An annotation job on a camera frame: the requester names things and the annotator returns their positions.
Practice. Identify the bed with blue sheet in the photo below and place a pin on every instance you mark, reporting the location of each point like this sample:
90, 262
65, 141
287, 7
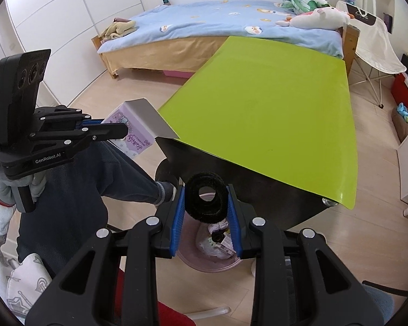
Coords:
181, 38

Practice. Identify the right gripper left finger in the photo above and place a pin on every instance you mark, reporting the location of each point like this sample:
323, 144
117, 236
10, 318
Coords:
177, 223

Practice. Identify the white plush toy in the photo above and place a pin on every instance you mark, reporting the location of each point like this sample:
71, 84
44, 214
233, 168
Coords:
325, 18

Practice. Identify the left forearm white sleeve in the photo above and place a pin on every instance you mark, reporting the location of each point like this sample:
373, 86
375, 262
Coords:
21, 284

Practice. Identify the pink box under bed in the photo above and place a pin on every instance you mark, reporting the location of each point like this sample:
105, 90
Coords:
178, 74

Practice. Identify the black scrunchie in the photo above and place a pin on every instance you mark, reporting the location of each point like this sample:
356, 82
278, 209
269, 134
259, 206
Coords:
206, 198

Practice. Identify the white folding chair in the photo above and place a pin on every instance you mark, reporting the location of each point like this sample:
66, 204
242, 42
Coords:
374, 56

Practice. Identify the pink trash bin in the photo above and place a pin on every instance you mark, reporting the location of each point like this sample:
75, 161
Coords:
207, 247

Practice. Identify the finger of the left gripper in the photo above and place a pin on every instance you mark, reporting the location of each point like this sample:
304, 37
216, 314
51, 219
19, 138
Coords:
96, 130

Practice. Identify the green plush toy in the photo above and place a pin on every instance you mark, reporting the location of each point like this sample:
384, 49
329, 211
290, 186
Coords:
302, 6

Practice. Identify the left gloved hand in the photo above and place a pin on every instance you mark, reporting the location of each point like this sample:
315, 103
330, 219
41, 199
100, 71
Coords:
35, 182

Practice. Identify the red storage box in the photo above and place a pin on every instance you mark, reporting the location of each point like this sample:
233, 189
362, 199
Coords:
399, 90

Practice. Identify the white purple paper box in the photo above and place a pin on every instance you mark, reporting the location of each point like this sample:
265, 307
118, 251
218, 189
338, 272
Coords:
144, 125

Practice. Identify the brown pet basket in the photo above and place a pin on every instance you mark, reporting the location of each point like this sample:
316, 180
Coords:
399, 117

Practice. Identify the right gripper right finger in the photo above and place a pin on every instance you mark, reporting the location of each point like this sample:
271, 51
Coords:
233, 223

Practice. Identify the green table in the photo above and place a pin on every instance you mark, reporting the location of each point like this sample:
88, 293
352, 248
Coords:
281, 110

